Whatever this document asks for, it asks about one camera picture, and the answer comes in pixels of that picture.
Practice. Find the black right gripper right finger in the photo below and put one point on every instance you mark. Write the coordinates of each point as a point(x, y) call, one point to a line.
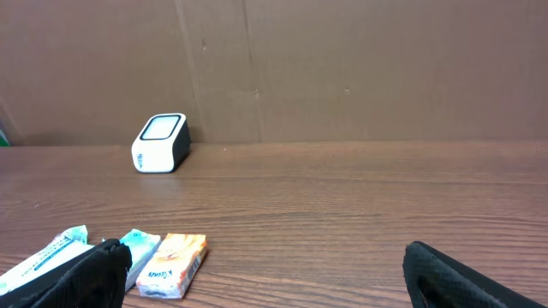
point(435, 280)

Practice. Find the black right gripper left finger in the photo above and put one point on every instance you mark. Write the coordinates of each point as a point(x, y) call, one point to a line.
point(95, 278)

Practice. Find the white barcode scanner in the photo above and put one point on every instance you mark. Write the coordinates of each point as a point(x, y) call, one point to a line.
point(162, 144)

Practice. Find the teal tissue pack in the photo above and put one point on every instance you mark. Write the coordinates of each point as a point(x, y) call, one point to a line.
point(142, 247)

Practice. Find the orange tissue pack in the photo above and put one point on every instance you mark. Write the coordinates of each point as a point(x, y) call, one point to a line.
point(170, 271)

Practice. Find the teal wet wipes pack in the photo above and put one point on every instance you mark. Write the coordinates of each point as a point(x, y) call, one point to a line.
point(65, 246)

